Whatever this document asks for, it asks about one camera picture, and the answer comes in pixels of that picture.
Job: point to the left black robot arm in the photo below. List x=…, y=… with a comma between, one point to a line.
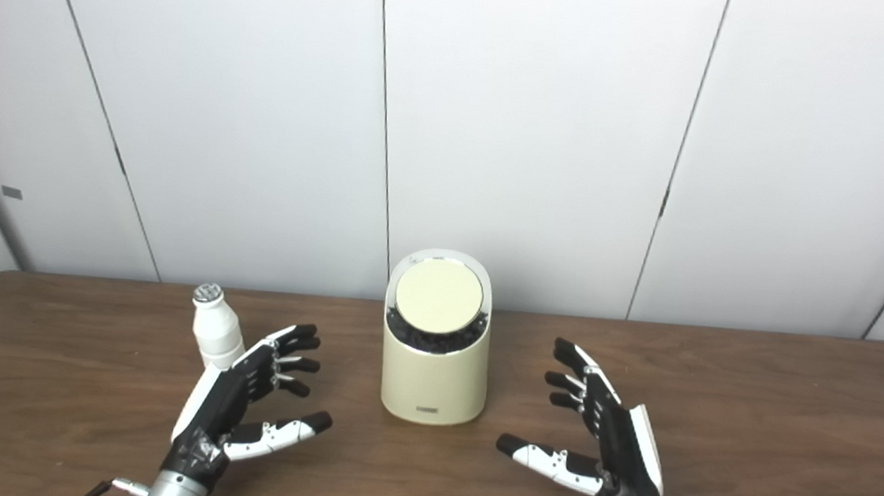
x=174, y=495

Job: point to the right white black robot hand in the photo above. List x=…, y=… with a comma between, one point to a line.
x=626, y=467

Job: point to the small white plastic bottle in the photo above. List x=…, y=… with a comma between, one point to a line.
x=214, y=333

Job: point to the black bin liner bag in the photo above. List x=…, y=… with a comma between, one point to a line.
x=435, y=340

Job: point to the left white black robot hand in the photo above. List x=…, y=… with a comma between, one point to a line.
x=212, y=411

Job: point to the cream-colored plastic bin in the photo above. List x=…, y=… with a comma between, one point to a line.
x=433, y=381

